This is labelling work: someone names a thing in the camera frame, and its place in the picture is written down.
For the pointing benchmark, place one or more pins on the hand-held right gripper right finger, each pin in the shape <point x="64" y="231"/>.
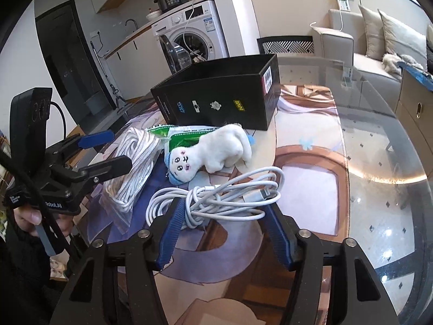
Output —
<point x="278" y="237"/>

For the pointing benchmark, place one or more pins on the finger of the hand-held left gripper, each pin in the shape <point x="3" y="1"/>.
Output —
<point x="111" y="167"/>
<point x="96" y="138"/>

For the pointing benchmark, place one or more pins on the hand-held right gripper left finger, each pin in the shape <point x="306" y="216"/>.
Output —
<point x="171" y="233"/>

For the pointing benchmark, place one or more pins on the green medicine sachet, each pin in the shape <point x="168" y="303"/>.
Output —
<point x="159" y="131"/>
<point x="189" y="136"/>

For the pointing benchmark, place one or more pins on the white plush toy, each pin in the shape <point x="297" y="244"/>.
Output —
<point x="220" y="149"/>

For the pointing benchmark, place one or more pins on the black cardboard box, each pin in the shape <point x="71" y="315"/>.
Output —
<point x="216" y="98"/>

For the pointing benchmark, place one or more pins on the person's left forearm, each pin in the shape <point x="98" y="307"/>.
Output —
<point x="23" y="277"/>

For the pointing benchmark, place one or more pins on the person's left hand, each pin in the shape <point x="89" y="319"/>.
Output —
<point x="25" y="215"/>

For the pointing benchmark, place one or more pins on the grey waste bin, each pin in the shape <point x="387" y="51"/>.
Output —
<point x="94" y="105"/>

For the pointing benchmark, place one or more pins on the printed table mat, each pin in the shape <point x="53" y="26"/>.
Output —
<point x="304" y="182"/>

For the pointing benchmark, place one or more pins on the kitchen faucet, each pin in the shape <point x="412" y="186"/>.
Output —
<point x="130" y="23"/>

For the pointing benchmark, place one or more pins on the white bowl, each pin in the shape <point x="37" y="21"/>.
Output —
<point x="154" y="15"/>

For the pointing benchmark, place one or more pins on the white washing machine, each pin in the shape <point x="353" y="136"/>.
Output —
<point x="199" y="37"/>

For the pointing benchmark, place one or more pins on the beige side table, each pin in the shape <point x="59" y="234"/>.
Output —
<point x="416" y="108"/>

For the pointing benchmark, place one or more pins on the beige sofa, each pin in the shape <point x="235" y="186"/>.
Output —
<point x="362" y="64"/>

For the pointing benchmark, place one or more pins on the grey furry throw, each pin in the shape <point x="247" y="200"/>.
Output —
<point x="395" y="63"/>

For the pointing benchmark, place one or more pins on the beige sofa cushion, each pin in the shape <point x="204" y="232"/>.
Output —
<point x="402" y="40"/>
<point x="370" y="30"/>

